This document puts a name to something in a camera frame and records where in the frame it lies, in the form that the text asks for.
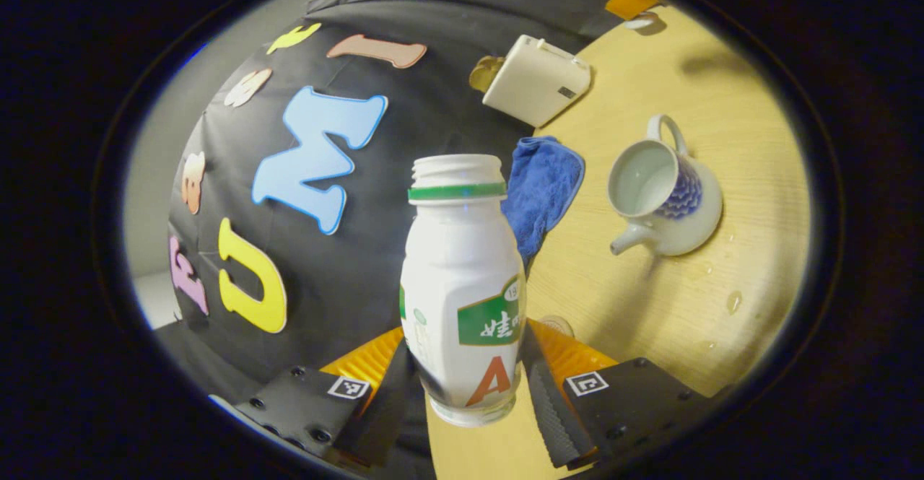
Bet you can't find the white blue-patterned teacup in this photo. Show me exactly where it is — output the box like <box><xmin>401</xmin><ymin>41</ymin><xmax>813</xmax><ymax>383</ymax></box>
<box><xmin>607</xmin><ymin>114</ymin><xmax>723</xmax><ymax>258</ymax></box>

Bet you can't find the blue towel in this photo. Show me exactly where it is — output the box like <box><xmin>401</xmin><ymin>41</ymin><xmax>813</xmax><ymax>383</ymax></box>
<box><xmin>500</xmin><ymin>136</ymin><xmax>585</xmax><ymax>268</ymax></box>

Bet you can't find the white green-label water bottle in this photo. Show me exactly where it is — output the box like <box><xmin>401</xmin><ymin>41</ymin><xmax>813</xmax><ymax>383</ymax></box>
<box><xmin>399</xmin><ymin>154</ymin><xmax>528</xmax><ymax>428</ymax></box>

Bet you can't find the white toaster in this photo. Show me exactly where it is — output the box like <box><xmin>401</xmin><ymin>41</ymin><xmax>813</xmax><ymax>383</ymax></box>
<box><xmin>482</xmin><ymin>35</ymin><xmax>591</xmax><ymax>128</ymax></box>

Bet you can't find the round brown coaster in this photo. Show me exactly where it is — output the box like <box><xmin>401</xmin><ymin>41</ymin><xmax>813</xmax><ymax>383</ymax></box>
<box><xmin>538</xmin><ymin>315</ymin><xmax>577</xmax><ymax>340</ymax></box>

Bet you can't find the black backdrop cloth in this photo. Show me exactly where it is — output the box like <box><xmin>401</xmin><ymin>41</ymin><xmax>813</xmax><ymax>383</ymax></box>
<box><xmin>155</xmin><ymin>0</ymin><xmax>636</xmax><ymax>403</ymax></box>

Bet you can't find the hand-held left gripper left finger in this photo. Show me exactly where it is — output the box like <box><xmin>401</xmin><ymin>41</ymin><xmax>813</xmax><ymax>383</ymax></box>
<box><xmin>232</xmin><ymin>326</ymin><xmax>437</xmax><ymax>475</ymax></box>

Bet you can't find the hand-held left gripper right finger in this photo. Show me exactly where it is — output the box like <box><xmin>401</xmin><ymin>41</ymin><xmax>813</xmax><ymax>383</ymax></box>
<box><xmin>521</xmin><ymin>319</ymin><xmax>717</xmax><ymax>471</ymax></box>

